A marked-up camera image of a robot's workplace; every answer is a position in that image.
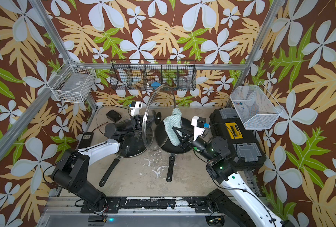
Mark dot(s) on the green microfibre cloth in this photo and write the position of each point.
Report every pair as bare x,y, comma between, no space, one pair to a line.
171,121

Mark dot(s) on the white wire basket left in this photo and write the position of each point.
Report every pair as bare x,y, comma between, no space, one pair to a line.
72,82

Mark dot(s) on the left black frying pan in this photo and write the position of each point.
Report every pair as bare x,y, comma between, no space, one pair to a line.
109,171

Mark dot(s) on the black tool case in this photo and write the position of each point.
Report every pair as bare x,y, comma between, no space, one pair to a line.
243,145

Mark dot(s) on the right black frying pan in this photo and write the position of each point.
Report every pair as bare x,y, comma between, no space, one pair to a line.
172,147

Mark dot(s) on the black wire basket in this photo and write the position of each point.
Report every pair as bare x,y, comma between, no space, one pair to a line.
140,74

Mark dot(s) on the white mesh basket right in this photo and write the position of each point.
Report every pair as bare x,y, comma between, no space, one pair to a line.
256,107

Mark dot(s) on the glass pot lid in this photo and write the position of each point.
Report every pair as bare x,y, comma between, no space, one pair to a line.
131,141
160,105

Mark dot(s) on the small black box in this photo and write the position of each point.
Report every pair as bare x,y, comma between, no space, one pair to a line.
113,116

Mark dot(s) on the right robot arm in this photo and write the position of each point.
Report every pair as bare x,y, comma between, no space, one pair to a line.
233,197

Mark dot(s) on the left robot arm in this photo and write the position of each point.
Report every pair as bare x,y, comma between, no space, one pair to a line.
72,170

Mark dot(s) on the black frying pan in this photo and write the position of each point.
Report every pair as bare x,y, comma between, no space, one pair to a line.
109,171
172,147

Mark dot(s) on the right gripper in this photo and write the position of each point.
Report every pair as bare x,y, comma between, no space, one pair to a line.
190,139

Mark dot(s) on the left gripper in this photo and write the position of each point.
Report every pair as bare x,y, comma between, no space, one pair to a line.
139,121

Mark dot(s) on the black power adapter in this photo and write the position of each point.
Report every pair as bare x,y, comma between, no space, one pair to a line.
86,140

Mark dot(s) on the blue object in basket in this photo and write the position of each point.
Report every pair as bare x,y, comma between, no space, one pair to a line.
155,85

